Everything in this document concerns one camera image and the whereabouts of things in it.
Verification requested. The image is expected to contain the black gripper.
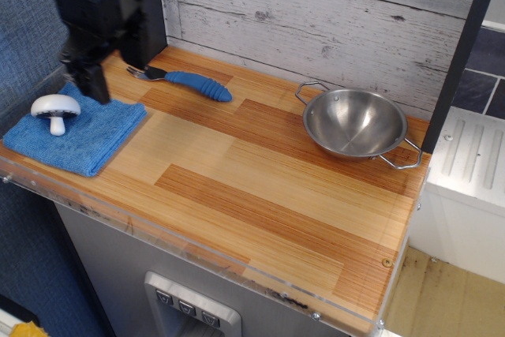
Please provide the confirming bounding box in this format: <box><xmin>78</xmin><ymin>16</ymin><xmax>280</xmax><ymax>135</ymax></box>
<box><xmin>55</xmin><ymin>0</ymin><xmax>149</xmax><ymax>104</ymax></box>

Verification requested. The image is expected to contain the small stainless steel wok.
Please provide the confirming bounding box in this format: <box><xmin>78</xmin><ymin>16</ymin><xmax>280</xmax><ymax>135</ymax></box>
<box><xmin>295</xmin><ymin>81</ymin><xmax>423</xmax><ymax>170</ymax></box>

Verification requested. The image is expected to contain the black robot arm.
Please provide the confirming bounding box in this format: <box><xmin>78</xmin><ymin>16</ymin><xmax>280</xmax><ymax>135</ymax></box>
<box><xmin>54</xmin><ymin>0</ymin><xmax>150</xmax><ymax>104</ymax></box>

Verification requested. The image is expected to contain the white toy mushroom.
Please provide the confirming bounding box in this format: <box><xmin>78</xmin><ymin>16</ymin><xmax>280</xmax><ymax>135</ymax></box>
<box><xmin>31</xmin><ymin>94</ymin><xmax>81</xmax><ymax>137</ymax></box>

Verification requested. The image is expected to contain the blue folded microfiber cloth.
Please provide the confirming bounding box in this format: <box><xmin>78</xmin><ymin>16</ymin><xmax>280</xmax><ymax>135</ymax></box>
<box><xmin>3</xmin><ymin>84</ymin><xmax>147</xmax><ymax>177</ymax></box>

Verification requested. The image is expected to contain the silver toy dispenser panel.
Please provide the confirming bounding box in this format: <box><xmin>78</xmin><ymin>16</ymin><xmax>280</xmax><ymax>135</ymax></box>
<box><xmin>144</xmin><ymin>271</ymin><xmax>242</xmax><ymax>336</ymax></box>

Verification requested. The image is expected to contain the yellow object at corner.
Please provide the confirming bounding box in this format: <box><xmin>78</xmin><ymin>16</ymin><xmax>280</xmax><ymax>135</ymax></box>
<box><xmin>9</xmin><ymin>322</ymin><xmax>49</xmax><ymax>337</ymax></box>

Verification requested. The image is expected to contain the white ribbed cabinet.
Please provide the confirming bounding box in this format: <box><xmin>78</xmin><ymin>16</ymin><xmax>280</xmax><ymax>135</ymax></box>
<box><xmin>410</xmin><ymin>107</ymin><xmax>504</xmax><ymax>283</ymax></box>

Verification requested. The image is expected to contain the dark left frame post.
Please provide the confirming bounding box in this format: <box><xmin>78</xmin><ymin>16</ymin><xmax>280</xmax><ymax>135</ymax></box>
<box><xmin>140</xmin><ymin>0</ymin><xmax>167</xmax><ymax>63</ymax></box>

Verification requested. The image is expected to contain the dark frame post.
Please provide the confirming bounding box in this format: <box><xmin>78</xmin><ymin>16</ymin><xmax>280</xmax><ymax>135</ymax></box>
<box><xmin>140</xmin><ymin>0</ymin><xmax>167</xmax><ymax>63</ymax></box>
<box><xmin>421</xmin><ymin>0</ymin><xmax>491</xmax><ymax>154</ymax></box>

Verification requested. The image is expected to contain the blue handled metal spork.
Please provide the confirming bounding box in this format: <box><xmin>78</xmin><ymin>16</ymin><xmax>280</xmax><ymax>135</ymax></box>
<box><xmin>127</xmin><ymin>66</ymin><xmax>233</xmax><ymax>103</ymax></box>

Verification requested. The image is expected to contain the dark right frame post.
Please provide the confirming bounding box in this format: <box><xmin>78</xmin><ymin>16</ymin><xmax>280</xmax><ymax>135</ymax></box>
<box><xmin>421</xmin><ymin>0</ymin><xmax>491</xmax><ymax>154</ymax></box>

